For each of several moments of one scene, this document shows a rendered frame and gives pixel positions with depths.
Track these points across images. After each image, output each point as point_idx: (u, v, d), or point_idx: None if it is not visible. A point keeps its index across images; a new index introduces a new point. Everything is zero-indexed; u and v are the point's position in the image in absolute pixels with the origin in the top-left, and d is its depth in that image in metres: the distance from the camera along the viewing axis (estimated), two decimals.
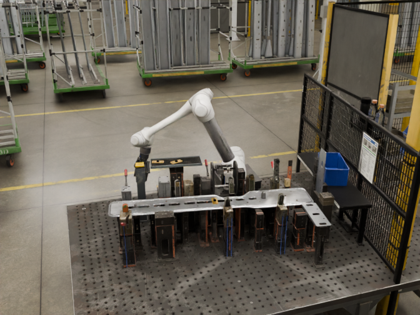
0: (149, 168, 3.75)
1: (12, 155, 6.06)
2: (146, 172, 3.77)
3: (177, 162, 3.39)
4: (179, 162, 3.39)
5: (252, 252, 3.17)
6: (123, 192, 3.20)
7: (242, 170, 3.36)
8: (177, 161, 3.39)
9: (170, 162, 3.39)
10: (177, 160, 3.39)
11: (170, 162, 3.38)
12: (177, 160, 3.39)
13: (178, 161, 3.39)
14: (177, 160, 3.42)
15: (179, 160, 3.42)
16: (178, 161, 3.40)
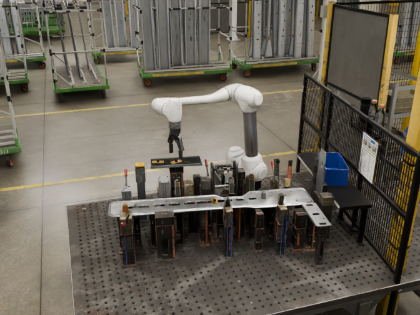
0: (169, 137, 3.40)
1: (12, 155, 6.06)
2: (170, 144, 3.40)
3: (177, 162, 3.39)
4: (179, 162, 3.39)
5: (252, 252, 3.17)
6: (123, 192, 3.20)
7: (242, 170, 3.36)
8: (177, 161, 3.39)
9: (170, 162, 3.39)
10: (177, 160, 3.39)
11: (170, 162, 3.38)
12: (177, 160, 3.39)
13: (178, 161, 3.40)
14: (177, 160, 3.42)
15: (179, 160, 3.42)
16: (178, 161, 3.40)
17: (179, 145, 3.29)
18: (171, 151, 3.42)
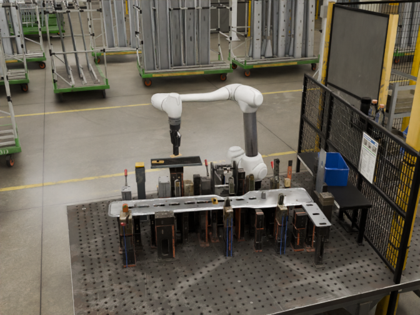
0: (171, 138, 3.36)
1: (12, 155, 6.06)
2: (174, 145, 3.35)
3: (176, 155, 3.37)
4: (178, 155, 3.37)
5: (252, 252, 3.17)
6: (123, 192, 3.20)
7: (242, 170, 3.36)
8: (176, 155, 3.37)
9: (169, 155, 3.37)
10: None
11: (170, 156, 3.36)
12: (177, 154, 3.37)
13: (177, 155, 3.37)
14: None
15: (179, 154, 3.40)
16: (177, 155, 3.38)
17: (176, 142, 3.31)
18: None
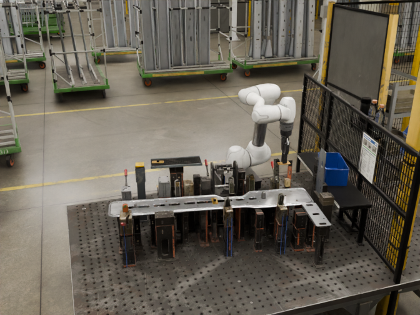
0: (282, 144, 3.15)
1: (12, 155, 6.06)
2: (283, 152, 3.13)
3: (284, 163, 3.15)
4: (286, 164, 3.14)
5: (252, 252, 3.17)
6: (123, 192, 3.20)
7: (242, 170, 3.36)
8: (284, 162, 3.15)
9: (277, 162, 3.16)
10: None
11: (277, 163, 3.16)
12: (285, 162, 3.15)
13: (285, 163, 3.15)
14: None
15: (287, 162, 3.17)
16: (285, 163, 3.15)
17: (284, 149, 3.09)
18: None
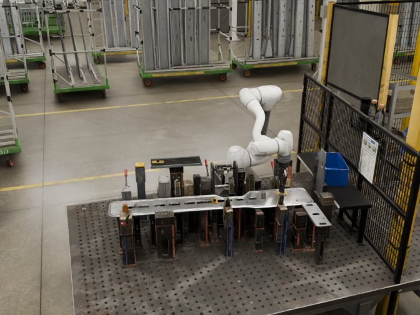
0: (279, 174, 3.24)
1: (12, 155, 6.06)
2: (280, 183, 3.22)
3: None
4: (284, 194, 3.23)
5: (252, 252, 3.17)
6: (123, 192, 3.20)
7: (242, 170, 3.36)
8: None
9: (274, 192, 3.25)
10: None
11: (275, 193, 3.25)
12: (282, 192, 3.24)
13: (283, 193, 3.24)
14: None
15: (285, 192, 3.26)
16: (283, 193, 3.24)
17: (282, 180, 3.18)
18: None
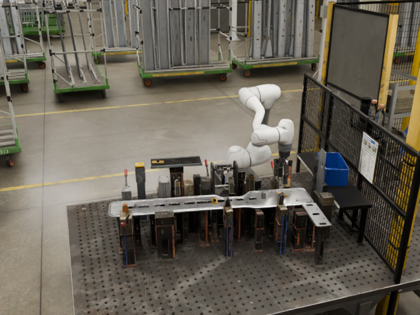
0: (279, 160, 3.23)
1: (12, 155, 6.06)
2: (279, 168, 3.23)
3: None
4: (284, 195, 3.24)
5: (252, 252, 3.17)
6: (123, 192, 3.20)
7: (242, 170, 3.36)
8: (283, 194, 3.24)
9: (276, 191, 3.25)
10: (283, 192, 3.25)
11: (276, 192, 3.24)
12: (284, 194, 3.25)
13: (284, 194, 3.25)
14: (284, 193, 3.27)
15: (285, 194, 3.27)
16: (284, 194, 3.25)
17: (284, 170, 3.12)
18: (280, 175, 3.25)
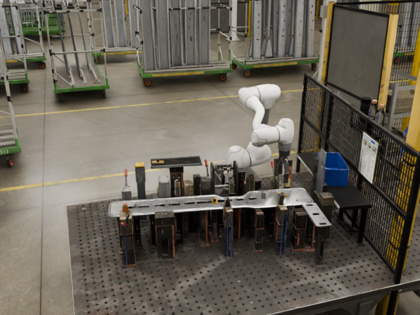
0: (279, 158, 3.24)
1: (12, 155, 6.06)
2: (279, 165, 3.23)
3: None
4: (284, 195, 3.24)
5: (252, 252, 3.17)
6: (123, 192, 3.20)
7: (242, 170, 3.36)
8: (283, 194, 3.24)
9: (276, 191, 3.25)
10: (283, 192, 3.25)
11: (276, 192, 3.24)
12: (284, 194, 3.25)
13: (284, 194, 3.25)
14: (284, 193, 3.27)
15: (285, 194, 3.27)
16: (284, 194, 3.25)
17: (285, 169, 3.11)
18: (280, 172, 3.26)
